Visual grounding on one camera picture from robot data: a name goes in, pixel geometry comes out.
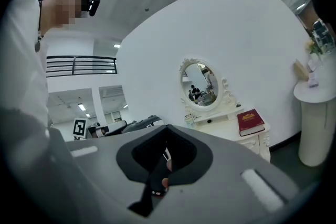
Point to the photo frame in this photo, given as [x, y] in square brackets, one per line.
[322, 32]

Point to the hardcover book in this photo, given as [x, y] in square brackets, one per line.
[249, 120]

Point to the oval white-framed mirror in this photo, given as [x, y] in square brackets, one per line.
[200, 85]

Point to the person's white shirt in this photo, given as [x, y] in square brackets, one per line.
[21, 60]

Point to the person's face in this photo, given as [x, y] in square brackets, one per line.
[65, 8]

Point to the small lilac bottle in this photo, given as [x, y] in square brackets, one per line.
[313, 80]

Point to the white ornate dressing table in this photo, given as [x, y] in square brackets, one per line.
[228, 128]

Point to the beige decorative box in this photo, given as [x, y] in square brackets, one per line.
[301, 69]

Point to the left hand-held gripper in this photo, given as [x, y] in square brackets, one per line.
[80, 128]

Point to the ceiling lamp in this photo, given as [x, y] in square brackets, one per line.
[117, 46]
[81, 107]

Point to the grey clip-on microphone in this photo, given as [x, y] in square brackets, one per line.
[37, 46]

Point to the yellow flowers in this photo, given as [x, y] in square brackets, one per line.
[313, 48]

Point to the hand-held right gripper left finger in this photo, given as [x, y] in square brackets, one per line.
[136, 157]

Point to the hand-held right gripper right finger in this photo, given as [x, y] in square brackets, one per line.
[191, 160]

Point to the white round pedestal table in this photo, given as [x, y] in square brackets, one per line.
[315, 126]

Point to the black metal railing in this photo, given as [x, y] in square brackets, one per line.
[78, 66]

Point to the black head-mounted camera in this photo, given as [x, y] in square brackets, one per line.
[94, 5]

